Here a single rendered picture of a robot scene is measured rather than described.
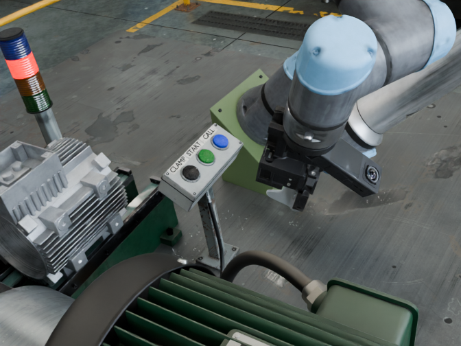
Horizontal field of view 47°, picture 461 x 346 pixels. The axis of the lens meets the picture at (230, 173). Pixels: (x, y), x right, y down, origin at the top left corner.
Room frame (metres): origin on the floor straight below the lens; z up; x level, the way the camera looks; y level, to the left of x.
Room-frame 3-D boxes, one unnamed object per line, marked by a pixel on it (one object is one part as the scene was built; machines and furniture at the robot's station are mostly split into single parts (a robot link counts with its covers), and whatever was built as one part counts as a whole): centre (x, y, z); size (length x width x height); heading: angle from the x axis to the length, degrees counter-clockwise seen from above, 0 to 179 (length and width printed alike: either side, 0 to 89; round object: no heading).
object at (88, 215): (0.76, 0.33, 1.01); 0.20 x 0.19 x 0.19; 143
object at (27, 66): (1.14, 0.42, 1.14); 0.06 x 0.06 x 0.04
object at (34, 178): (0.73, 0.36, 1.11); 0.12 x 0.11 x 0.07; 143
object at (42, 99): (1.14, 0.42, 1.05); 0.06 x 0.06 x 0.04
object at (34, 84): (1.14, 0.42, 1.10); 0.06 x 0.06 x 0.04
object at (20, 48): (1.14, 0.42, 1.19); 0.06 x 0.06 x 0.04
